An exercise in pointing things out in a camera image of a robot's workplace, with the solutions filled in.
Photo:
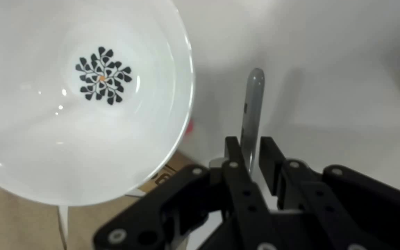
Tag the small printed brown packet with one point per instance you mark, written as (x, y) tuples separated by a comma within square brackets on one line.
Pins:
[(177, 167)]

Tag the green marker pen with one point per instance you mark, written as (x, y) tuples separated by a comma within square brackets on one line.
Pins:
[(253, 106)]

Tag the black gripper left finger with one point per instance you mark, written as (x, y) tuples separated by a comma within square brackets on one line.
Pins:
[(186, 209)]

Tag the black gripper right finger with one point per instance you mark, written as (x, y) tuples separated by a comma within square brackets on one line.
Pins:
[(347, 209)]

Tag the white bowl with flower print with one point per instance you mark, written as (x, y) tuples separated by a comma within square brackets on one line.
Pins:
[(70, 148)]

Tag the pink sachet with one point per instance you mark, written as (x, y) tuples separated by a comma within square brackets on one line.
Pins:
[(191, 128)]

